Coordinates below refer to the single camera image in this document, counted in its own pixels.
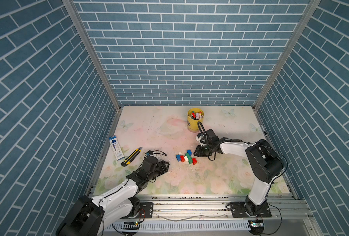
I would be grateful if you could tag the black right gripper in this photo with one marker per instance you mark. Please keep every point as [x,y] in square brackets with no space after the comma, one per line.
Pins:
[198,153]

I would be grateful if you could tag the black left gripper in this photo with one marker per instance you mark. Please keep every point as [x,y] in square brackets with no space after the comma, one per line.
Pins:
[162,167]

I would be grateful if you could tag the green lego plate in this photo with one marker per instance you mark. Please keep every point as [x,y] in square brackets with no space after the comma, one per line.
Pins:
[190,161]

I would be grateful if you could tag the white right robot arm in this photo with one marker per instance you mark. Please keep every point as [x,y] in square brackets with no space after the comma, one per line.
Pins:
[264,161]

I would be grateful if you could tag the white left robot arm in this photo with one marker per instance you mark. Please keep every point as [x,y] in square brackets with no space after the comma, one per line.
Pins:
[89,216]

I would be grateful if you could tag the yellow black utility knife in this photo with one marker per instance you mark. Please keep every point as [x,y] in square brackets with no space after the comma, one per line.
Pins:
[128,160]

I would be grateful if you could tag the markers in cup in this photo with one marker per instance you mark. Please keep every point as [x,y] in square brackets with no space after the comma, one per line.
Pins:
[195,115]

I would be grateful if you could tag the yellow cup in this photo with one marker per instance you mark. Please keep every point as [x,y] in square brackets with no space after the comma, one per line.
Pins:
[193,124]

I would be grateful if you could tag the white blue pen box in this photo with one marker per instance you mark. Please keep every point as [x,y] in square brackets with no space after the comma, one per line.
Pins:
[116,148]

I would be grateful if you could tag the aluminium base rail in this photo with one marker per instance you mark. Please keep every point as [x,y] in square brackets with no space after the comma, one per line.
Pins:
[283,216]

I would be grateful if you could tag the aluminium corner post right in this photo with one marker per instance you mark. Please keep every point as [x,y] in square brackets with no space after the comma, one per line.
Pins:
[305,18]

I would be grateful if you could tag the aluminium corner post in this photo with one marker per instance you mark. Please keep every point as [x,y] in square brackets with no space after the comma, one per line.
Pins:
[75,17]
[305,18]

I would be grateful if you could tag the aluminium corner post left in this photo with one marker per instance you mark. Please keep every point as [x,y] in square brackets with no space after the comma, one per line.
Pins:
[75,17]

